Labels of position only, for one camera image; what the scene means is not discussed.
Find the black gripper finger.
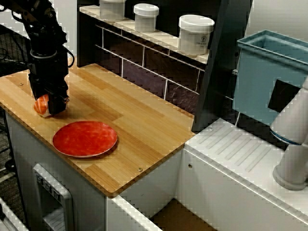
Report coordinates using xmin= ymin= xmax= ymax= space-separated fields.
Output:
xmin=49 ymin=94 xmax=70 ymax=116
xmin=32 ymin=89 xmax=49 ymax=100

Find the blue-grey plastic bin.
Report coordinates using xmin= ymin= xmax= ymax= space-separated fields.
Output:
xmin=232 ymin=29 xmax=308 ymax=126

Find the black square patch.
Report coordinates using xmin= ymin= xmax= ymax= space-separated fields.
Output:
xmin=268 ymin=79 xmax=301 ymax=113

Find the silver metal rail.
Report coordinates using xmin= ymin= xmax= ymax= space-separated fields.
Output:
xmin=0 ymin=197 xmax=27 ymax=231

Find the plain white lidded jar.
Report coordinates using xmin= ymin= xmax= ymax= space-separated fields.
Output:
xmin=133 ymin=3 xmax=159 ymax=34
xmin=99 ymin=0 xmax=127 ymax=21

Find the wooden countertop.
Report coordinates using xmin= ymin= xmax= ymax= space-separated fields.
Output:
xmin=0 ymin=105 xmax=308 ymax=231

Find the white jar with printed label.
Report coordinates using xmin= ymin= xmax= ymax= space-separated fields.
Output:
xmin=178 ymin=14 xmax=215 ymax=56

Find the toy salmon sushi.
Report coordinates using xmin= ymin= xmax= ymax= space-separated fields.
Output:
xmin=33 ymin=93 xmax=52 ymax=118

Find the white toy faucet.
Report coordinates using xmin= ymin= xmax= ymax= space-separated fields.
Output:
xmin=269 ymin=77 xmax=308 ymax=191

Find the black upright panel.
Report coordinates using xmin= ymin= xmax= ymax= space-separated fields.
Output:
xmin=193 ymin=0 xmax=253 ymax=132

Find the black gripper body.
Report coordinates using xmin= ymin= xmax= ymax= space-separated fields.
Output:
xmin=28 ymin=51 xmax=70 ymax=98

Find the black wire mesh basket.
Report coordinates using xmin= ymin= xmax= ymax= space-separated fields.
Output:
xmin=0 ymin=33 xmax=30 ymax=75

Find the grey toy oven panel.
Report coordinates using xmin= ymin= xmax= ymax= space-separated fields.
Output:
xmin=33 ymin=163 xmax=74 ymax=231

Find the red round plate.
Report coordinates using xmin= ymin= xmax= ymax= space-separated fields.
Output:
xmin=52 ymin=121 xmax=118 ymax=158

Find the dark tiled backsplash shelf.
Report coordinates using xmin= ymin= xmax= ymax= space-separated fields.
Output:
xmin=77 ymin=0 xmax=210 ymax=116

